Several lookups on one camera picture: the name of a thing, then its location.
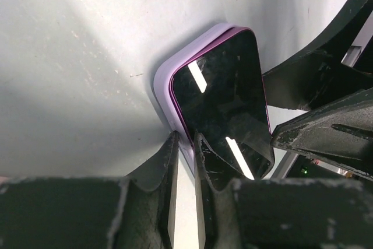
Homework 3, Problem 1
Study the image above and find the lilac phone case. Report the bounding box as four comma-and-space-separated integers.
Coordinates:
153, 22, 235, 176

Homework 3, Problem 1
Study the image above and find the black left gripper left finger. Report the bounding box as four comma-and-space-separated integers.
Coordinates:
1, 132, 179, 248

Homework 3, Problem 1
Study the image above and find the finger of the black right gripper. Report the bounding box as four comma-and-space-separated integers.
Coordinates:
270, 89, 372, 180
263, 0, 372, 111

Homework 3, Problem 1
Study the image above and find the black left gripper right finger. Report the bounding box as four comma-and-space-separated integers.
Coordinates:
194, 133, 372, 248

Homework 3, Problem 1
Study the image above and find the black smartphone pink edge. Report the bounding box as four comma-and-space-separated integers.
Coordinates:
171, 27, 275, 179

